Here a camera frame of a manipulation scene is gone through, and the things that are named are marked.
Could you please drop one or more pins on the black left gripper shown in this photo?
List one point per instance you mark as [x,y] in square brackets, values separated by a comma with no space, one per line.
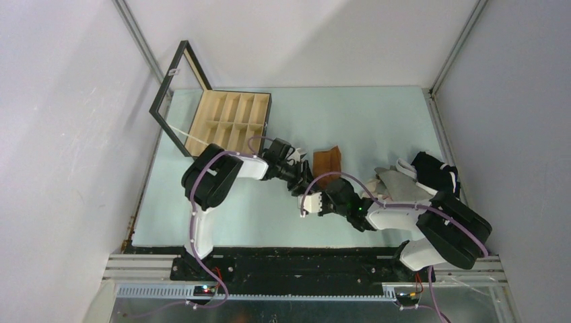
[301,180]

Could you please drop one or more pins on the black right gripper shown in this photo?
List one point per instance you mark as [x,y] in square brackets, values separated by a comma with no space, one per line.
[324,210]

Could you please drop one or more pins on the orange-brown underwear with cream waistband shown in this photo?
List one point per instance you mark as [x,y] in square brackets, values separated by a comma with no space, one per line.
[325,162]

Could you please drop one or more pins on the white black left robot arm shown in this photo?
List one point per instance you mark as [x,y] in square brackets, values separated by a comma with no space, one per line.
[210,178]

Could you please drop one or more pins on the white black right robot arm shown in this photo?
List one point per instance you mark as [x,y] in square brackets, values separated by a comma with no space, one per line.
[443,228]

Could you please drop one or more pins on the beige crumpled underwear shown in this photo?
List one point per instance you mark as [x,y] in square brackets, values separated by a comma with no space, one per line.
[372,187]

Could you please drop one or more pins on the black divided storage box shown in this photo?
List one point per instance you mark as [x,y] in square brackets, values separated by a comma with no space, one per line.
[193,114]

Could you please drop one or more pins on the right controller board with leds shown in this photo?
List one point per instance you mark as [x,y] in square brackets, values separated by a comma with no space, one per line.
[408,300]

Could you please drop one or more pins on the controller board with leds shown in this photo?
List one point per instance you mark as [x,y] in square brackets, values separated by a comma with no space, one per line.
[408,300]
[205,290]

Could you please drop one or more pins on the left controller board with leds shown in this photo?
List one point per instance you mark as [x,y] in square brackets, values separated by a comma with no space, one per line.
[205,290]

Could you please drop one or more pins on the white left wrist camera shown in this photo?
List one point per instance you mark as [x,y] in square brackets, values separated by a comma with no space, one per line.
[296,156]

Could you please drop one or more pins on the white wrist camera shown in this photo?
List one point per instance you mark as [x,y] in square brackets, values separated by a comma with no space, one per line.
[296,156]
[312,203]

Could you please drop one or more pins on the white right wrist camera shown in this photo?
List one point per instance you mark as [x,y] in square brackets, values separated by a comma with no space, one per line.
[312,203]

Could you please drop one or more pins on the grey slotted cable duct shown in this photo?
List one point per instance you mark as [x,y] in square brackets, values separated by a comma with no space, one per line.
[190,292]

